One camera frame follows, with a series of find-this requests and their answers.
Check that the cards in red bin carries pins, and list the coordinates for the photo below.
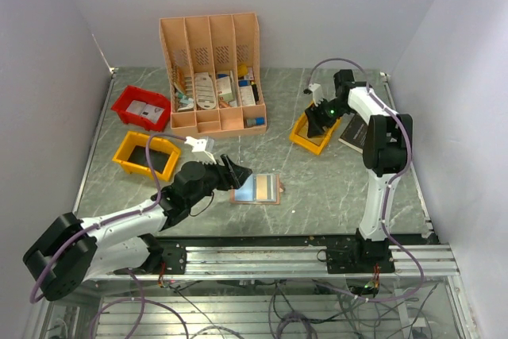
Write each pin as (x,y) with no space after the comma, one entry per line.
(145,110)

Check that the pink leather card holder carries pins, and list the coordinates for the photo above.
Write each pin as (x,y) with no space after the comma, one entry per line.
(247,193)

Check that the black book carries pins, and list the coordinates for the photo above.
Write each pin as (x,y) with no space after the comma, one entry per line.
(355,133)

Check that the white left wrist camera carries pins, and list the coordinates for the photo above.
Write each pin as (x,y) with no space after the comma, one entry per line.
(202,149)

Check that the red plastic bin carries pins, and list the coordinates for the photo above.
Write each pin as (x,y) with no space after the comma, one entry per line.
(135,93)

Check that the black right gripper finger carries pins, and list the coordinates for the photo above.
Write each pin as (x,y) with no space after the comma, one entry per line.
(312,114)
(322,126)

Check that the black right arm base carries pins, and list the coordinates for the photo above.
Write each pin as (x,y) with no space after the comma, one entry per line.
(349,261)

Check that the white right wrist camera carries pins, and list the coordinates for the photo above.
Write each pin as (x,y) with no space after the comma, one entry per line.
(317,93)

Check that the card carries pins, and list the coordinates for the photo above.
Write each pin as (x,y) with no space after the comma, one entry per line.
(265,188)

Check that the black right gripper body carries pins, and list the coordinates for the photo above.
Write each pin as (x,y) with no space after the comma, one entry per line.
(332,109)

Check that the yellow bin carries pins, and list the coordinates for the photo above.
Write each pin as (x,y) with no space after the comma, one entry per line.
(314,145)
(137,155)

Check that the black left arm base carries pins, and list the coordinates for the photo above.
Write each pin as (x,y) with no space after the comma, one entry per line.
(147,255)

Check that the peach plastic desk organizer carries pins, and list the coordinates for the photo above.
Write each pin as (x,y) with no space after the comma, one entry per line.
(223,44)

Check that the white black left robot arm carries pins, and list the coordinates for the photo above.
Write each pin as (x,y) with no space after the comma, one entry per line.
(73,250)

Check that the white box in organizer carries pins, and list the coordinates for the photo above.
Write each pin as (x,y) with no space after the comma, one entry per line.
(225,88)

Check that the white oval perforated board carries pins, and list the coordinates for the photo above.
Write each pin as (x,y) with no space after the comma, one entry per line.
(204,91)

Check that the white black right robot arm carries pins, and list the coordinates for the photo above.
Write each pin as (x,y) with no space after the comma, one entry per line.
(387,147)

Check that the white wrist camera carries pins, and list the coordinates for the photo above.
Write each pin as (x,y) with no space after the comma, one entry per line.
(317,93)
(202,149)

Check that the blue grey cylinder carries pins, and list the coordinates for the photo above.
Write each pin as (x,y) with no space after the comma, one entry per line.
(255,121)

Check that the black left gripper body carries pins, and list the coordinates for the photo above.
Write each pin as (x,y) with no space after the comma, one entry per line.
(213,176)

